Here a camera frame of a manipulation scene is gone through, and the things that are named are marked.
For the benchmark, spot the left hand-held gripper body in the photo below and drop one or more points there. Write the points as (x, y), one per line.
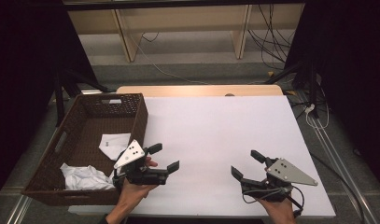
(130, 155)

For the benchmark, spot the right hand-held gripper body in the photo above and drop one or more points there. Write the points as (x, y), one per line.
(285, 172)

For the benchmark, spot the person's left hand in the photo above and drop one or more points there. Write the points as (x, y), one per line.
(136, 193)

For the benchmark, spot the person's right hand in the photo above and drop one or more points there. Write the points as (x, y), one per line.
(279, 211)

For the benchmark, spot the folded white paper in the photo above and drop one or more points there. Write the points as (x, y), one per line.
(114, 144)

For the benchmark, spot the white table cover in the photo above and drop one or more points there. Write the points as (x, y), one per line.
(215, 133)

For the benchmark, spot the brown woven basket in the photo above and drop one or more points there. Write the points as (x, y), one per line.
(91, 124)

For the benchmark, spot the crumpled white cloth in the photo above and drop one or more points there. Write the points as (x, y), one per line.
(81, 179)

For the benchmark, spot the light wooden table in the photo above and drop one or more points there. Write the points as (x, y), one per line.
(178, 90)

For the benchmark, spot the black tripod stand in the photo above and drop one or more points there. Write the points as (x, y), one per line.
(58, 99)
(312, 87)

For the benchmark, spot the black curtain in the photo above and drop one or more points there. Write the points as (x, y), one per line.
(349, 62)
(19, 77)

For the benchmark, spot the light wooden shelf unit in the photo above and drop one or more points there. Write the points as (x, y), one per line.
(184, 18)

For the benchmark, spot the aluminium floor rail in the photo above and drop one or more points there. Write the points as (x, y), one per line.
(18, 210)
(337, 161)

